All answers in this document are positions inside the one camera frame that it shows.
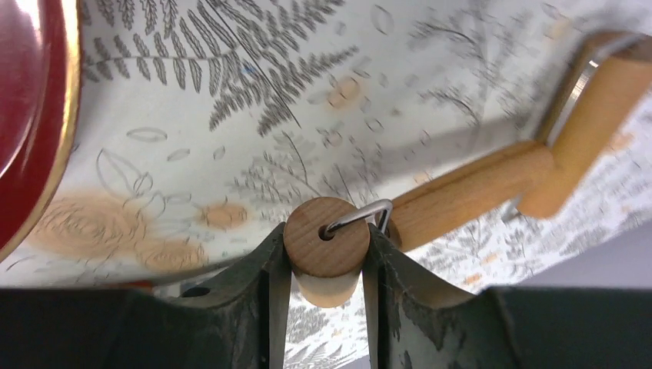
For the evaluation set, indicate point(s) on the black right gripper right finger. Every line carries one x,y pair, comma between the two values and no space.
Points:
417,320

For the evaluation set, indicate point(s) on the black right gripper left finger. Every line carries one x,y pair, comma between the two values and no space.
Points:
237,319

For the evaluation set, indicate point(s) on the wooden double-ended rolling pin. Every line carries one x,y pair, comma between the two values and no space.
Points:
327,238

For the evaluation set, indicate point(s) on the round red tray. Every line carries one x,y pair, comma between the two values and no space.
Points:
40,95

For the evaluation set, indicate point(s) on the floral table mat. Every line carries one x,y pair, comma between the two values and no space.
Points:
203,124

